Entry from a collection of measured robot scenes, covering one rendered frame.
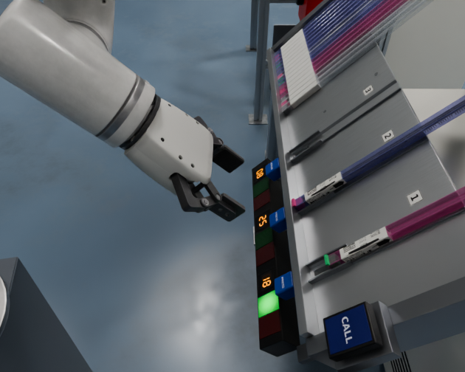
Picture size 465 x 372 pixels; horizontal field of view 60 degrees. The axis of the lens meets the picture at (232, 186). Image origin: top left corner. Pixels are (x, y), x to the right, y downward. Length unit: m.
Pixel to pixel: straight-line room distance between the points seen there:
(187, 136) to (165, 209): 1.09
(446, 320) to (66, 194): 1.50
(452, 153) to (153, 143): 0.66
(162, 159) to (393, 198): 0.27
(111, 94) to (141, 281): 1.01
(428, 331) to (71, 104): 0.41
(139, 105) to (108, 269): 1.04
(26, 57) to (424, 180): 0.43
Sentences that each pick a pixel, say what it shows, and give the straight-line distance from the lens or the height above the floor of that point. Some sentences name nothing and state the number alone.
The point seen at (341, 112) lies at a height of 0.79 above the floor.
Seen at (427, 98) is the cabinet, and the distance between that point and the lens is 1.09.
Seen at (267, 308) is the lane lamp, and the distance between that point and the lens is 0.56.
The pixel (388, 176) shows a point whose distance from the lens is 0.52.
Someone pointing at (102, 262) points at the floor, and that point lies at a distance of 1.46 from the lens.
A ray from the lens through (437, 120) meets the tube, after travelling 0.52.
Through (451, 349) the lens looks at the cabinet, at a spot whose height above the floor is 0.43.
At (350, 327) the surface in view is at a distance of 0.41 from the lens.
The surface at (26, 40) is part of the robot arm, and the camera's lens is 0.43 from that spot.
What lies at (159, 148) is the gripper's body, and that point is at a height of 0.87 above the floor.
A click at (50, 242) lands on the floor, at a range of 1.58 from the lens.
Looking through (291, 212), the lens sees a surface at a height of 0.73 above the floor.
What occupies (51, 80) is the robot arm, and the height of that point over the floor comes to 0.95.
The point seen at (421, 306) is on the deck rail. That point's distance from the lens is 0.42.
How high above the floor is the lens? 1.15
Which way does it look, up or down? 45 degrees down
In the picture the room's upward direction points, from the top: straight up
